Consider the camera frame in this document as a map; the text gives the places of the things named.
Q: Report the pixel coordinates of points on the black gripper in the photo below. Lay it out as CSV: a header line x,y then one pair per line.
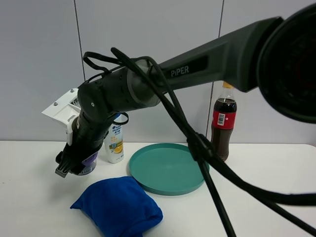
x,y
87,139

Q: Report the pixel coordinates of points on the purple lid air freshener jar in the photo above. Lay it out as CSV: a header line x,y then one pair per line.
x,y
89,164

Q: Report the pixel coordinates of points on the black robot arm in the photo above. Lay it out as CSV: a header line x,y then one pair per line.
x,y
276,55

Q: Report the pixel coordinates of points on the white blue shampoo bottle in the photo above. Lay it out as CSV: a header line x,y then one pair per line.
x,y
113,142

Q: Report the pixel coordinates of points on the blue folded towel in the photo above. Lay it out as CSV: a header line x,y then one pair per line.
x,y
119,207

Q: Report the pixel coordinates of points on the teal round plastic plate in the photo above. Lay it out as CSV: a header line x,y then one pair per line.
x,y
166,169

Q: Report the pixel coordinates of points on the cola bottle with yellow cap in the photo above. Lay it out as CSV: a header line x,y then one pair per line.
x,y
223,121

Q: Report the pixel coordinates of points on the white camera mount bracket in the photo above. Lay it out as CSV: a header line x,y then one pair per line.
x,y
65,111

